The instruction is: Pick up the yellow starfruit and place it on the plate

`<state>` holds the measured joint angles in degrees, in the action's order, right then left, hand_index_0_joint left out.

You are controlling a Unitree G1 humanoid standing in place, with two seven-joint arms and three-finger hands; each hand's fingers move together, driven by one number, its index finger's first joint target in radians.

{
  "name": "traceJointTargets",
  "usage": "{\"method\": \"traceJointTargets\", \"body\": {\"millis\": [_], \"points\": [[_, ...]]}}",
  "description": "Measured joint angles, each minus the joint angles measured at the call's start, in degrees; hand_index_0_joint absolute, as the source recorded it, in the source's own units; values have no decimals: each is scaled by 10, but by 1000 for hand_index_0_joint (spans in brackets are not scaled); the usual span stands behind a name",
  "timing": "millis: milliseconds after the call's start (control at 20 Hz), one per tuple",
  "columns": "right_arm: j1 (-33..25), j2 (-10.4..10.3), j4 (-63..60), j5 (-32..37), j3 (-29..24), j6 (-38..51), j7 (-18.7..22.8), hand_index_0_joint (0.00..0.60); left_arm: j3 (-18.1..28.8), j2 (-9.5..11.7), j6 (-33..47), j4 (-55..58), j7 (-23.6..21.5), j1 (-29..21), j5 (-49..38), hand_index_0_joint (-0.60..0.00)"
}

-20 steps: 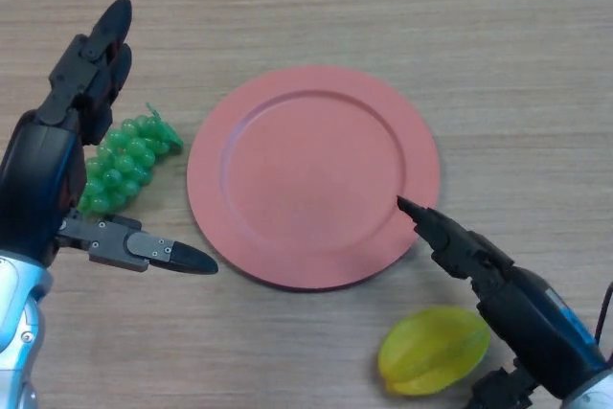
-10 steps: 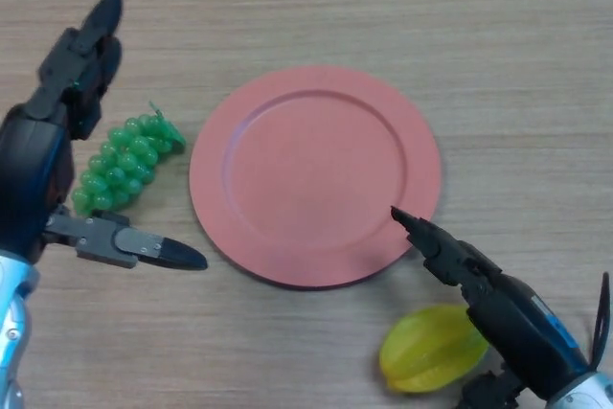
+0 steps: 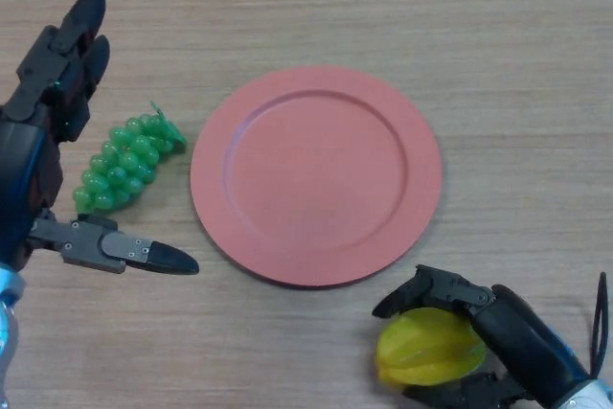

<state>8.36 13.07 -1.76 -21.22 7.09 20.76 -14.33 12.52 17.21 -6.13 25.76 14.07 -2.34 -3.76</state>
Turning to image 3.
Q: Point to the yellow starfruit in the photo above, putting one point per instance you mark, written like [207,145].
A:
[426,351]

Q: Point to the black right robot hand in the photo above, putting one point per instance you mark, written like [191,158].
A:
[527,342]

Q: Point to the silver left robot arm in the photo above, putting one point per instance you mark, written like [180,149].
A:
[7,332]

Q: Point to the green grape bunch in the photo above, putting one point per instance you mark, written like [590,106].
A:
[124,169]

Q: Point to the pink round plate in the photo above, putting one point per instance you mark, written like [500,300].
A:
[316,179]

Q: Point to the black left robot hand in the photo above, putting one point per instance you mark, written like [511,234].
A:
[19,179]

